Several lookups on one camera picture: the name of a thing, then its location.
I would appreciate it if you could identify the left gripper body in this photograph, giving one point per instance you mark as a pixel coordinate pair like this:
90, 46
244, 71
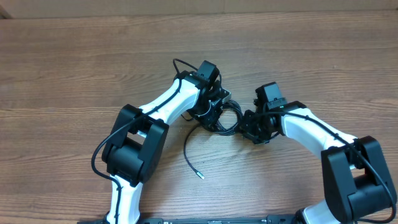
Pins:
206, 112

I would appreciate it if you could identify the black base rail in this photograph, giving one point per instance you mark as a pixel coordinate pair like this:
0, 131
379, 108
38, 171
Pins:
270, 219

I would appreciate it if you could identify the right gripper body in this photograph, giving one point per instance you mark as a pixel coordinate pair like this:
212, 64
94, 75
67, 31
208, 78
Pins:
257, 128

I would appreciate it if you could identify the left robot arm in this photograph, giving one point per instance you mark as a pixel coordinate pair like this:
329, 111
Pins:
132, 150

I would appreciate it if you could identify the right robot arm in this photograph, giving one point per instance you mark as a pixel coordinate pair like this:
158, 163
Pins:
356, 178

